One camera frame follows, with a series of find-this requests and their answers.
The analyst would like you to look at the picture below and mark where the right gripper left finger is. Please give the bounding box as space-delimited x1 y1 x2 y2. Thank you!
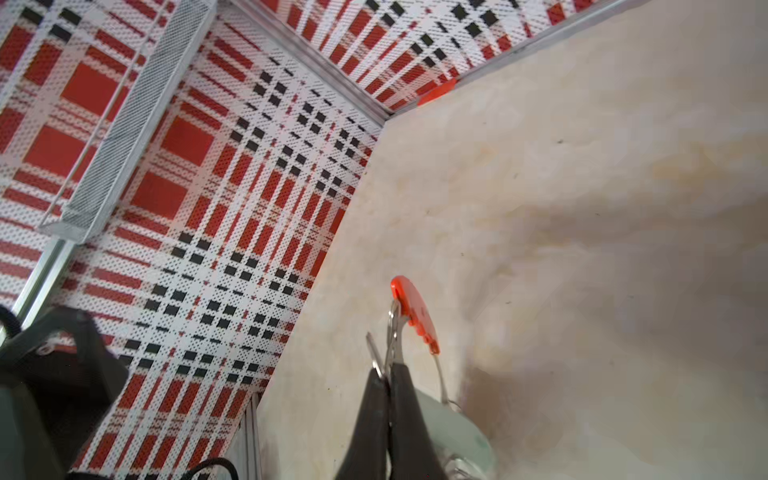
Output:
335 368 390 480

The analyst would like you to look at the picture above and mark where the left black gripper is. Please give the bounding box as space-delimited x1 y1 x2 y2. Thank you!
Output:
1 307 129 479

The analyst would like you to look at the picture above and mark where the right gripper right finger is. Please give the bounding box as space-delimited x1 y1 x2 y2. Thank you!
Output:
387 361 447 479

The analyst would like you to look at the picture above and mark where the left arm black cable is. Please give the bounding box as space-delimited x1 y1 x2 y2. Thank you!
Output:
179 457 241 480

